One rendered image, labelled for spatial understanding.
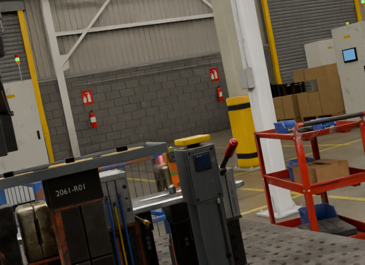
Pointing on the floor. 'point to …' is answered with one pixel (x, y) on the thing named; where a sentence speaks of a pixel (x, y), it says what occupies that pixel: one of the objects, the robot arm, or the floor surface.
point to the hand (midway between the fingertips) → (3, 148)
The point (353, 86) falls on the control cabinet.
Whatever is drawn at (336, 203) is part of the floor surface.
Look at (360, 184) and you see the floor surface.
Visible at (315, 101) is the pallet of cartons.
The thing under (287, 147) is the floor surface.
